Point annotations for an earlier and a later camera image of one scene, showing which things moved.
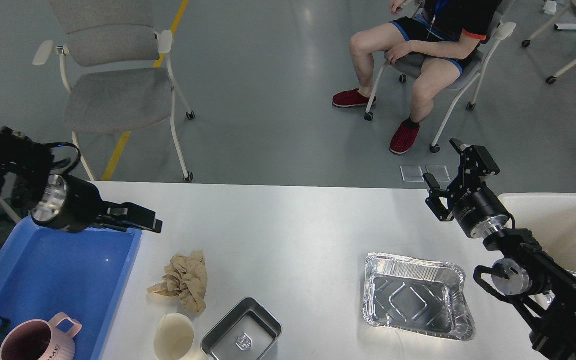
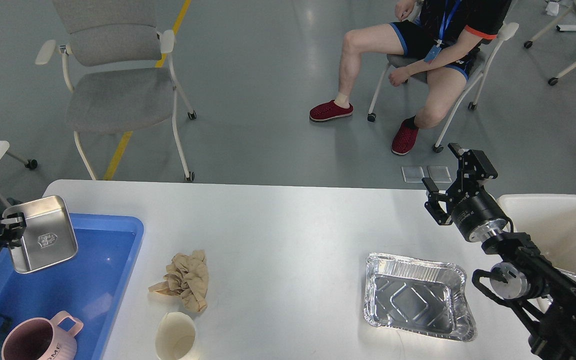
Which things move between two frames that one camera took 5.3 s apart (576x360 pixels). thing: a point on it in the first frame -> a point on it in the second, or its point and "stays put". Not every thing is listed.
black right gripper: x=481 y=213 stays put
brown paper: x=185 y=278 stays put
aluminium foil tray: x=417 y=295 stays put
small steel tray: x=248 y=332 -> x=48 y=237
